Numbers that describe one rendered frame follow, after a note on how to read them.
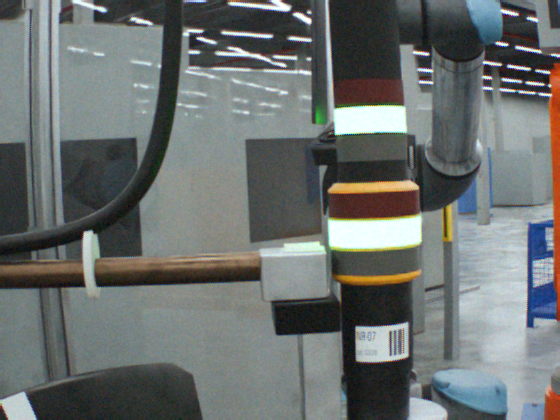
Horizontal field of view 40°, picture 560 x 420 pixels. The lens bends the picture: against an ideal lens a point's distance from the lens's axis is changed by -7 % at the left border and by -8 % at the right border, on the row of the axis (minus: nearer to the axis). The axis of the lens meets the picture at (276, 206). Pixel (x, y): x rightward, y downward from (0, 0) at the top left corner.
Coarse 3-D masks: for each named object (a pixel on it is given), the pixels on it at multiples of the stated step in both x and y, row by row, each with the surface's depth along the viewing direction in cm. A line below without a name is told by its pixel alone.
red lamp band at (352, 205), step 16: (352, 192) 37; (368, 192) 37; (384, 192) 37; (400, 192) 37; (416, 192) 38; (336, 208) 38; (352, 208) 37; (368, 208) 37; (384, 208) 37; (400, 208) 37; (416, 208) 38
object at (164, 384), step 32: (64, 384) 47; (96, 384) 48; (128, 384) 49; (160, 384) 49; (192, 384) 50; (0, 416) 45; (64, 416) 46; (96, 416) 47; (128, 416) 47; (160, 416) 48; (192, 416) 48
